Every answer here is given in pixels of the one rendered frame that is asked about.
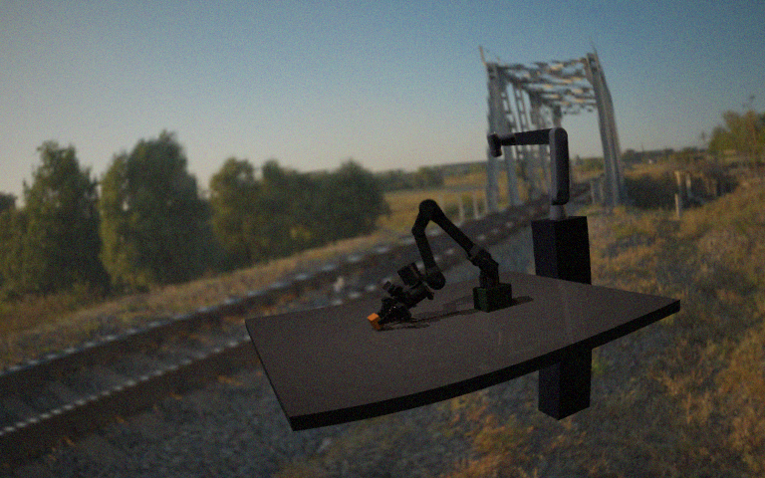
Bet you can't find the orange block with dark square patch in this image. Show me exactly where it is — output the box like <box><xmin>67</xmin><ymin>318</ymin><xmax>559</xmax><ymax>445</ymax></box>
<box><xmin>367</xmin><ymin>314</ymin><xmax>384</xmax><ymax>330</ymax></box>

